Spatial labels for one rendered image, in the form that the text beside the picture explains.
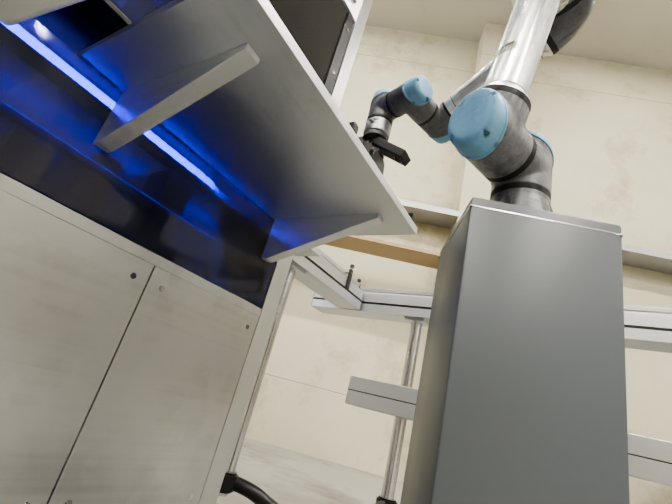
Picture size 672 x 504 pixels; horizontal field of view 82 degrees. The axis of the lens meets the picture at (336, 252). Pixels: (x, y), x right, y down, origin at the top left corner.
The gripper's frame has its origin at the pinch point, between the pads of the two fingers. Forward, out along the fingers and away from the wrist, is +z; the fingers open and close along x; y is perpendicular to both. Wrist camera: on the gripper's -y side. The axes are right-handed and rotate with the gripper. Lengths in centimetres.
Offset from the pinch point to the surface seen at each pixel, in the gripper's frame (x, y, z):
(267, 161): 24.7, 12.5, 5.5
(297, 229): 0.5, 19.4, 9.5
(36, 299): 46, 29, 47
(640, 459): -84, -63, 44
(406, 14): -207, 139, -415
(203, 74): 51, 3, 10
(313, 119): 33.7, -6.0, 5.6
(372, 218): 0.5, -3.3, 7.0
